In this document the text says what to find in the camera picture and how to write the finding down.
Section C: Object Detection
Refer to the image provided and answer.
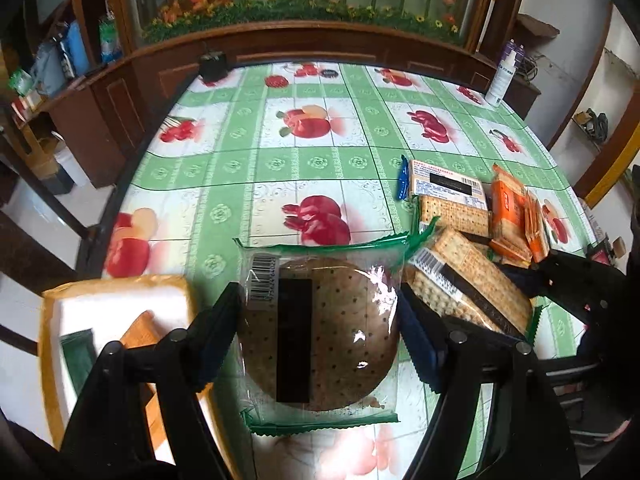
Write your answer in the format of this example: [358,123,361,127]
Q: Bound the white spray bottle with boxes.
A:
[484,39,526,108]

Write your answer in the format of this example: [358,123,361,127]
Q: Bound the small black box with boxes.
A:
[199,52,230,83]

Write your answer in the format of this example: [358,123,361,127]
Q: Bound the red packet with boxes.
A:
[587,240,613,266]

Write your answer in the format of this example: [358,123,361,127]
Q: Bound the round cracker packet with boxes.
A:
[235,232,426,436]

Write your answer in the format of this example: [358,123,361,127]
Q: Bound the light green packet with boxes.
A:
[7,67,36,98]

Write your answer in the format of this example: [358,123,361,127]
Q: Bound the grey-blue jug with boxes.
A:
[30,42,66,98]

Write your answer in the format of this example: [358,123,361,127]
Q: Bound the dark green snack packet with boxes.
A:
[59,329,101,401]

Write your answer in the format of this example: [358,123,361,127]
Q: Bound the blue snack packet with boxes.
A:
[396,155,413,202]

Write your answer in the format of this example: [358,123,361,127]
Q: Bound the white label cracker packet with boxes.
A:
[407,159,490,213]

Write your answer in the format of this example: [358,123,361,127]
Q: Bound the cardboard box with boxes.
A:
[20,125,61,181]

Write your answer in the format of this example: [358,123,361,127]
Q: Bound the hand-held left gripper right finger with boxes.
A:
[397,285,581,480]

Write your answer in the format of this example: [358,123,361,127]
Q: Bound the orange cracker packet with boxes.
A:
[487,162,533,266]
[120,310,173,453]
[522,187,553,263]

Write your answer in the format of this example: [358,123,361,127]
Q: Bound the yellow box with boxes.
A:
[40,275,236,480]

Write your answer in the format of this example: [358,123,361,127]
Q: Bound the green bottle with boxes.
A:
[97,17,123,63]

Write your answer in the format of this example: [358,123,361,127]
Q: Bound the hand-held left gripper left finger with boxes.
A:
[60,282,245,480]

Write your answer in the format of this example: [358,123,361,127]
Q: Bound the dark wooden chair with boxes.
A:
[0,150,131,271]

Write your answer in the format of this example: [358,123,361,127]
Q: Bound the blue bottle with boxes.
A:
[65,22,91,78]

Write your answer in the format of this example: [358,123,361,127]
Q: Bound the fruit print tablecloth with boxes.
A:
[102,60,608,480]

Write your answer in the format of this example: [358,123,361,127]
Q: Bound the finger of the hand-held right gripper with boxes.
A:
[500,251,594,312]

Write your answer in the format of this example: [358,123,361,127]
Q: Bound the large square cracker packet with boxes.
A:
[402,225,543,343]

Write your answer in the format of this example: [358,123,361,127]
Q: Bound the white bucket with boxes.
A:
[52,132,91,188]

